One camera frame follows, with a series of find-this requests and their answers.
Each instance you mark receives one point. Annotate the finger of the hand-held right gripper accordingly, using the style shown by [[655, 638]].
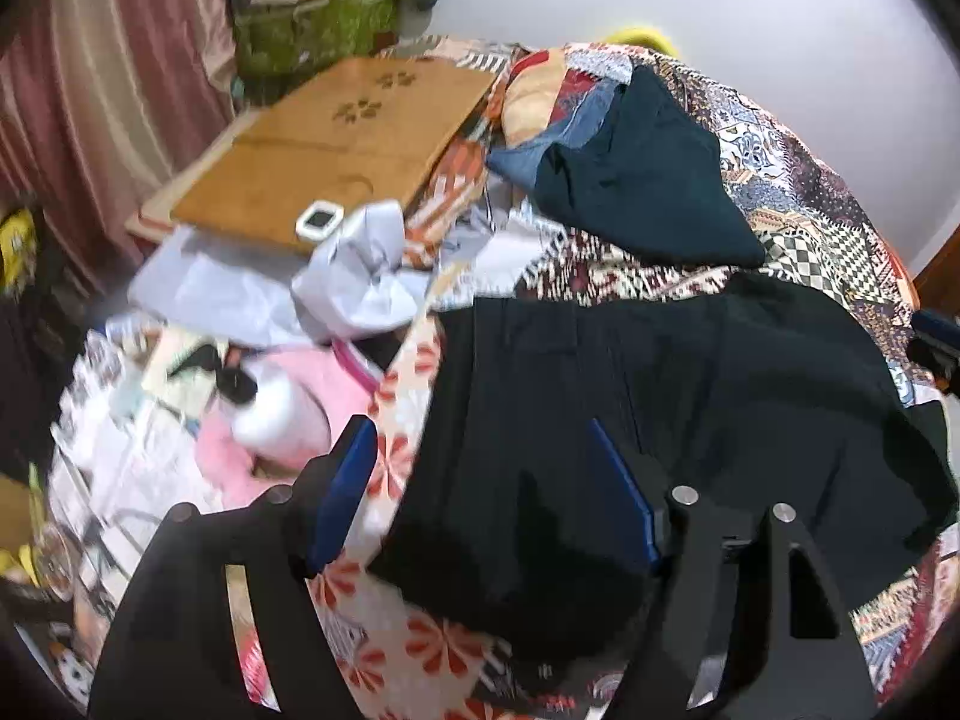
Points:
[[934, 351]]

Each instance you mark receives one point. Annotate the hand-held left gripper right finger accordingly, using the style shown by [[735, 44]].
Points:
[[628, 496]]

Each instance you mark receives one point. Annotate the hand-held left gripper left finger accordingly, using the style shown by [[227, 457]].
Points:
[[346, 481]]

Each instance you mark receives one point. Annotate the black pants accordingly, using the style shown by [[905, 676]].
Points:
[[637, 405]]

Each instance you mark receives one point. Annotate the white plastic bottle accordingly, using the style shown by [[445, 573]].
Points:
[[279, 417]]

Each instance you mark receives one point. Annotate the pink cloth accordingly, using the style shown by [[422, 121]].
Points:
[[300, 390]]

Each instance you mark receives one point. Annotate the white crumpled cloth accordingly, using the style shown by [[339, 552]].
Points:
[[360, 270]]

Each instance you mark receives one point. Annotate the patchwork printed bedspread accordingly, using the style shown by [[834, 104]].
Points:
[[795, 165]]

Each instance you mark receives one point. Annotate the small white digital clock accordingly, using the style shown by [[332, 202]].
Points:
[[318, 219]]

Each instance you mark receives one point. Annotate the dark teal folded garment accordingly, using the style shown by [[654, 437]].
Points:
[[660, 165]]

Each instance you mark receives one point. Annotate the wooden lap desk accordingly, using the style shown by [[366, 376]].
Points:
[[330, 127]]

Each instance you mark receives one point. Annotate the blue denim garment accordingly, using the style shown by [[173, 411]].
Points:
[[525, 150]]

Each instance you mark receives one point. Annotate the green patterned storage bag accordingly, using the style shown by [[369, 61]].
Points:
[[307, 30]]

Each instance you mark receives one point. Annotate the pink striped curtain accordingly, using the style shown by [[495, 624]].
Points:
[[97, 90]]

